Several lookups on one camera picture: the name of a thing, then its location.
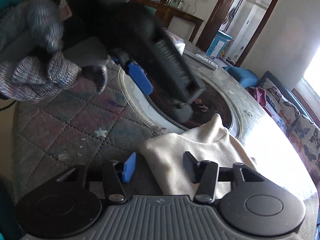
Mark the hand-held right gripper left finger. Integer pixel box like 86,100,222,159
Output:
56,152,137,203

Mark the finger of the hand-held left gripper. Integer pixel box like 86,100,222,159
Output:
111,51,153,96

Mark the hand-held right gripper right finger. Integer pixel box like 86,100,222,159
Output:
182,151,265,204

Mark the cream long-sleeve garment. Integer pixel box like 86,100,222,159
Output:
137,114,258,198

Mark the person's left hand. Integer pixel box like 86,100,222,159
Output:
0,0,109,103

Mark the pink tissue pack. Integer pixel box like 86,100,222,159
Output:
164,29,187,54

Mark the dark wooden cabinet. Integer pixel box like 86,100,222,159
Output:
129,0,205,43

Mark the grey flat box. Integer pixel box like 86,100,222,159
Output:
184,49,218,71

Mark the round black built-in cooktop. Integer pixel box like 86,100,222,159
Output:
119,62,241,136

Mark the blue small cabinet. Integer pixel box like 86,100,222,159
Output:
206,30,233,57

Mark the magenta cloth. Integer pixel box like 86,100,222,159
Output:
246,86,273,117

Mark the blue corner sofa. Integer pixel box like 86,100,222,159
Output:
223,66,320,181

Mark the hanging towel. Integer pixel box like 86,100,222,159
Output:
226,5,238,26

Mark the long butterfly print pillow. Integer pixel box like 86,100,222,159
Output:
259,77,301,136

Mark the large window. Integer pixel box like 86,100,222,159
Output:
299,51,320,101

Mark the dark wooden door frame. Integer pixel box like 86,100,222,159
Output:
196,0,286,67

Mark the black cable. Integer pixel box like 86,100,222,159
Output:
0,97,16,111

